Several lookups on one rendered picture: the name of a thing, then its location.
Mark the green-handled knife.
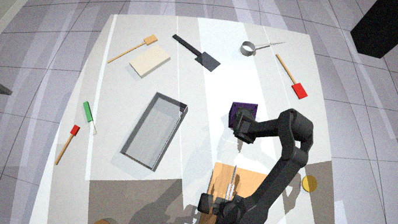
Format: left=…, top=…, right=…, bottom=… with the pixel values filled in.
left=83, top=101, right=97, bottom=135

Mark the yellow round disc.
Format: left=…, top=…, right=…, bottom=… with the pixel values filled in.
left=302, top=176, right=317, bottom=192

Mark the red spatula with wooden handle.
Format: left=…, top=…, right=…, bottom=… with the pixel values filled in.
left=276, top=54, right=308, bottom=100

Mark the light wooden board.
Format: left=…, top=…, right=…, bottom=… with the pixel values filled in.
left=198, top=162, right=267, bottom=224

